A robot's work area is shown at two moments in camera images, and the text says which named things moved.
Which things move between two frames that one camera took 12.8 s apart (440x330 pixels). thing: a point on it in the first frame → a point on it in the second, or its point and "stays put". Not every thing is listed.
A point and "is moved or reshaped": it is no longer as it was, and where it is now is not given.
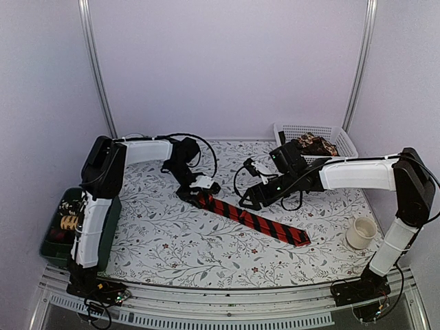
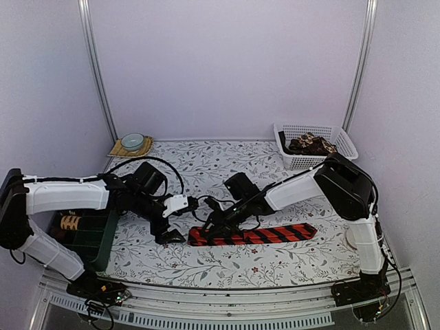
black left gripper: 188,196 → 166,237
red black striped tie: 291,236 is moved or reshaped
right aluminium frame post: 370,18 stays put
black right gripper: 268,200 → 221,225
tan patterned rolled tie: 69,222 stays put
